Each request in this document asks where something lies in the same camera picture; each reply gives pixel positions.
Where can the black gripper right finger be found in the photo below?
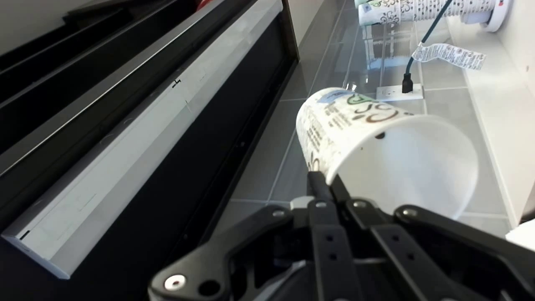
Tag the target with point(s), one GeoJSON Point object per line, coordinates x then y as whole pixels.
{"type": "Point", "coordinates": [445, 261]}

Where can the paper towel roll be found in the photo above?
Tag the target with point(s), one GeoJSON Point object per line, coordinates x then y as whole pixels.
{"type": "Point", "coordinates": [423, 10]}

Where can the white wall outlet plate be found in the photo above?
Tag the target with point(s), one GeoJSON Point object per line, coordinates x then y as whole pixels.
{"type": "Point", "coordinates": [389, 94]}

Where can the patterned paper cup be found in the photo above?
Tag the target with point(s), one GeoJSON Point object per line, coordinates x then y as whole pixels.
{"type": "Point", "coordinates": [401, 161]}

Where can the dark upper cabinet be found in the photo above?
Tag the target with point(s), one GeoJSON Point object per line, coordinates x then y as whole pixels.
{"type": "Point", "coordinates": [110, 139]}

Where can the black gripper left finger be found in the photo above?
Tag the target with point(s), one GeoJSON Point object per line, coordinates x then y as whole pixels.
{"type": "Point", "coordinates": [277, 256]}

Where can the white paper tag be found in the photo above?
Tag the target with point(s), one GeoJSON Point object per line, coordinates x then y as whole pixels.
{"type": "Point", "coordinates": [445, 54]}

